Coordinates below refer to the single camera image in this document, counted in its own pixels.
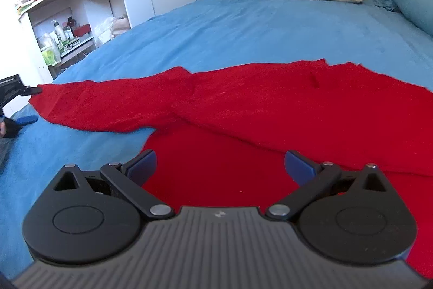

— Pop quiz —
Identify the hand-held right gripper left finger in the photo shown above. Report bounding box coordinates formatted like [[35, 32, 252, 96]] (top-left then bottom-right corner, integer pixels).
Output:
[[51, 150, 175, 222]]

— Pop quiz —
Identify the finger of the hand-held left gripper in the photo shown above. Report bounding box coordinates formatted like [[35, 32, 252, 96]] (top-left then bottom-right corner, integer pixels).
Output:
[[19, 85, 44, 97], [0, 115, 39, 138]]

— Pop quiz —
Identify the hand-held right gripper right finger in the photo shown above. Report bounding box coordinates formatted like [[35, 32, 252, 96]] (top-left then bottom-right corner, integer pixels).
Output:
[[265, 150, 389, 222]]

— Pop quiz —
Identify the red garment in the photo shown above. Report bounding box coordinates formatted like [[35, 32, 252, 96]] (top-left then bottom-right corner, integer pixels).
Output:
[[29, 59, 433, 279]]

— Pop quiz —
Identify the green packet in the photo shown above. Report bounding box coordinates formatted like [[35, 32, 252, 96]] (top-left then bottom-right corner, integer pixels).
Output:
[[41, 47, 61, 66]]

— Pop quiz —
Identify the white bottle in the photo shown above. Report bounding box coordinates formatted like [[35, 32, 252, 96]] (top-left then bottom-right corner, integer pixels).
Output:
[[52, 20, 67, 45]]

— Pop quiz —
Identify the red box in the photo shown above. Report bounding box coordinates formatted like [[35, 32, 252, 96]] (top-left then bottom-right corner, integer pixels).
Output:
[[73, 24, 92, 38]]

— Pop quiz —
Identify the white plastic bag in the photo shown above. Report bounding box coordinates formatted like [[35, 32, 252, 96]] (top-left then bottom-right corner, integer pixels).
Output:
[[93, 16, 131, 46]]

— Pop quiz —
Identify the white shelf unit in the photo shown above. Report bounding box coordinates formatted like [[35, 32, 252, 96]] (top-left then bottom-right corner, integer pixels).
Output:
[[15, 0, 149, 80]]

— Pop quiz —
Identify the blue bed sheet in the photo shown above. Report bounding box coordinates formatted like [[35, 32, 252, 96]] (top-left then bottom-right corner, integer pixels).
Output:
[[0, 0, 433, 279]]

